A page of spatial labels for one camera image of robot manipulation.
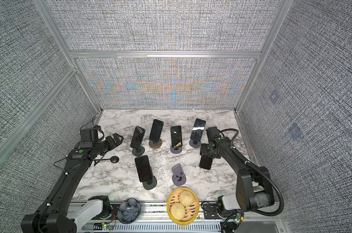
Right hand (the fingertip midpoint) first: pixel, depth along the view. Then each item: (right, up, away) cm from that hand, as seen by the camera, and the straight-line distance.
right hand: (207, 148), depth 88 cm
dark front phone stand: (-34, -19, -6) cm, 39 cm away
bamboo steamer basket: (-11, -28, -17) cm, 35 cm away
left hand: (-50, +7, -9) cm, 51 cm away
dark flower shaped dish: (-43, -29, -15) cm, 54 cm away
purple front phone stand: (-17, -15, -8) cm, 24 cm away
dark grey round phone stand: (-44, -4, +7) cm, 44 cm away
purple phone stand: (-19, -3, +8) cm, 21 cm away
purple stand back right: (-6, +1, +12) cm, 14 cm away
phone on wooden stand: (-31, +11, +4) cm, 33 cm away
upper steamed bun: (-14, -21, -16) cm, 30 cm away
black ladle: (-59, -7, +4) cm, 59 cm away
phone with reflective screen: (-5, +11, +4) cm, 13 cm away
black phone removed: (-1, -8, -2) cm, 8 cm away
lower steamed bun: (-18, -26, -20) cm, 37 cm away
